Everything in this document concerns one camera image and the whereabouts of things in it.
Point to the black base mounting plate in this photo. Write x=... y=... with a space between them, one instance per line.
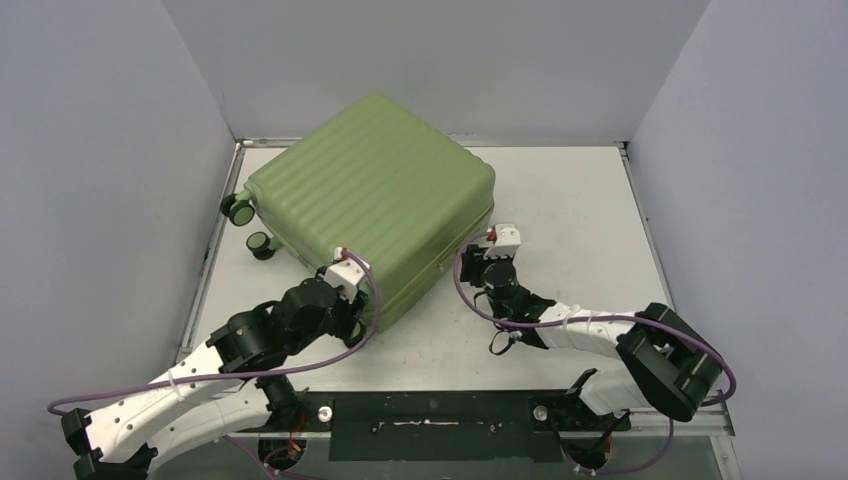
x=445 y=425

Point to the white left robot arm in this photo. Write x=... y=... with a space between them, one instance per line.
x=222 y=387

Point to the green suitcase with blue lining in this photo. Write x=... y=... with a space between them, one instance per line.
x=381 y=182

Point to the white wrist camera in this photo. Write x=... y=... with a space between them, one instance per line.
x=502 y=242
x=344 y=274

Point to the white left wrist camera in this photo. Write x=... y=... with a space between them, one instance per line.
x=344 y=274

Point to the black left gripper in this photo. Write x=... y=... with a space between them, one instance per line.
x=347 y=314

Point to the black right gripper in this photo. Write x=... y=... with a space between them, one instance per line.
x=473 y=263

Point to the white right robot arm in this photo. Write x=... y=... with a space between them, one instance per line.
x=666 y=365

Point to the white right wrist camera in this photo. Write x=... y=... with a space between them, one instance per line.
x=502 y=242

